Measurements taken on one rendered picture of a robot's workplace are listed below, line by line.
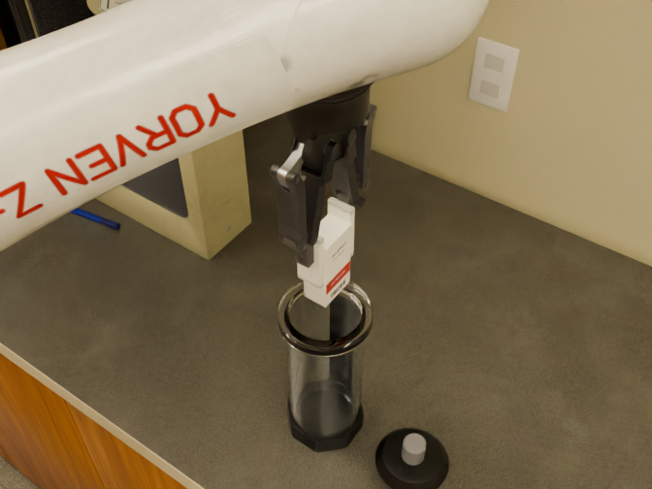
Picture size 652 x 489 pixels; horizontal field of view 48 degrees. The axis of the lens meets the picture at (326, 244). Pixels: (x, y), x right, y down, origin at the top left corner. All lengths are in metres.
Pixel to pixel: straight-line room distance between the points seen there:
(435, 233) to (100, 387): 0.58
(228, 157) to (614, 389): 0.65
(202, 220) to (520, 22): 0.57
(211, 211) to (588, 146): 0.60
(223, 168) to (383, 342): 0.36
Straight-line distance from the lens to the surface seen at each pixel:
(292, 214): 0.66
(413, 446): 0.92
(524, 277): 1.21
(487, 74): 1.24
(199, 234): 1.18
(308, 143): 0.63
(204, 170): 1.10
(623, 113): 1.19
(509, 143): 1.29
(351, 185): 0.72
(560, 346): 1.13
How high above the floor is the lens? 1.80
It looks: 45 degrees down
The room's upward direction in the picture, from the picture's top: straight up
